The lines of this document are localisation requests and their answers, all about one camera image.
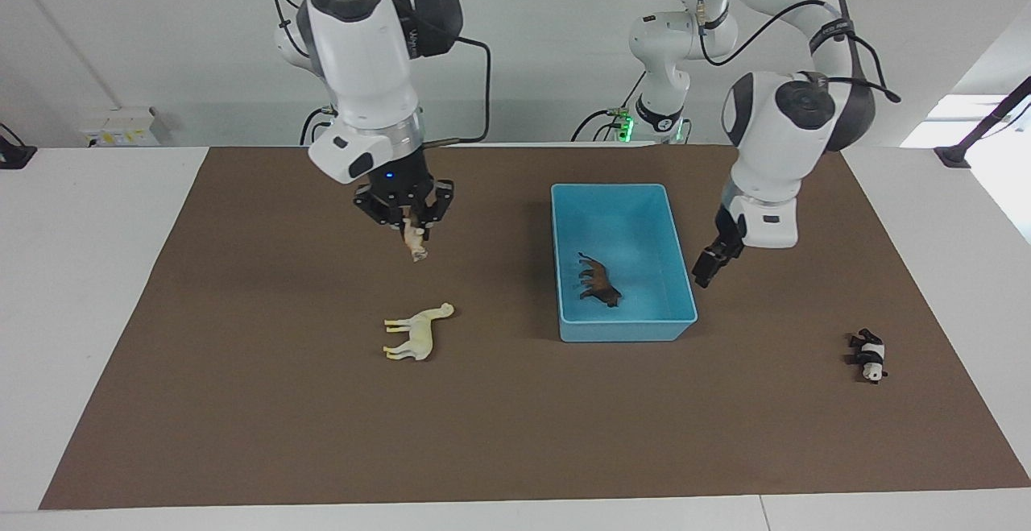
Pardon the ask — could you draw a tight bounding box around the brown lion toy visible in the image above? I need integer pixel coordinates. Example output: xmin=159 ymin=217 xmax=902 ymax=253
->
xmin=577 ymin=252 xmax=623 ymax=309

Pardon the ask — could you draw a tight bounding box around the black clamp stand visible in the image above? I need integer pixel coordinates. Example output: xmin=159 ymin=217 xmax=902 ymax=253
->
xmin=0 ymin=122 xmax=38 ymax=171

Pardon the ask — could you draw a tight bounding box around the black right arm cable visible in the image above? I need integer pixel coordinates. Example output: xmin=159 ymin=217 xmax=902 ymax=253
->
xmin=419 ymin=35 xmax=493 ymax=147

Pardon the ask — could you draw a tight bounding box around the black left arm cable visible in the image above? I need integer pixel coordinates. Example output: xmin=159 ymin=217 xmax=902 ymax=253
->
xmin=696 ymin=0 xmax=902 ymax=105

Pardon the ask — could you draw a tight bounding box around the brown table mat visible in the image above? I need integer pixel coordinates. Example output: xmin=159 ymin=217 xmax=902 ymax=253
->
xmin=39 ymin=144 xmax=1031 ymax=511

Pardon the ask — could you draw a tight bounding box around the white wall outlet box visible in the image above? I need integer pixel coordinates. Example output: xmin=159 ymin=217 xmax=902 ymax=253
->
xmin=80 ymin=106 xmax=160 ymax=148

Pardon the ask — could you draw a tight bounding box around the black slanted pole stand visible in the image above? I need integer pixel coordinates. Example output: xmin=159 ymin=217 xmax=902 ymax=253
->
xmin=934 ymin=76 xmax=1031 ymax=169

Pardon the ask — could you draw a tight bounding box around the black left base cable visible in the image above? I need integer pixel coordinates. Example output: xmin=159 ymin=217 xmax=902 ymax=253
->
xmin=571 ymin=72 xmax=647 ymax=143

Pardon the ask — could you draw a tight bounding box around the black and white panda toy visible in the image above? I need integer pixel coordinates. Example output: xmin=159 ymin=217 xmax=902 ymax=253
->
xmin=847 ymin=328 xmax=889 ymax=384

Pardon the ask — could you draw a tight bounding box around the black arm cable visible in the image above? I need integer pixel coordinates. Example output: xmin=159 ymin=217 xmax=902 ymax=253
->
xmin=419 ymin=35 xmax=493 ymax=147
xmin=696 ymin=0 xmax=902 ymax=105

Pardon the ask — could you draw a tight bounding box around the light blue storage box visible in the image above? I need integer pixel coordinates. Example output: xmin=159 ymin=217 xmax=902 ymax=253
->
xmin=551 ymin=184 xmax=698 ymax=343

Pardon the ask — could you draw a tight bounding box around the black base cable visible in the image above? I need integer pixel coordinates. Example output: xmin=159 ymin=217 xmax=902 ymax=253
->
xmin=300 ymin=106 xmax=337 ymax=146
xmin=571 ymin=72 xmax=647 ymax=143

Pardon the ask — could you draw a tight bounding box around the cream llama toy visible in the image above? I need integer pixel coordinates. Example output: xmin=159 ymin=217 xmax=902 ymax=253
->
xmin=383 ymin=302 xmax=455 ymax=362

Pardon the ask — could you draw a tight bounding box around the small tan animal figurine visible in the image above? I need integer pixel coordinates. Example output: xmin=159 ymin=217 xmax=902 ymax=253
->
xmin=400 ymin=207 xmax=429 ymax=263

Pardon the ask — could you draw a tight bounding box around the black right base cable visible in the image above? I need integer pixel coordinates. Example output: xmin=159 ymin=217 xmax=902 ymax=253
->
xmin=300 ymin=106 xmax=337 ymax=146

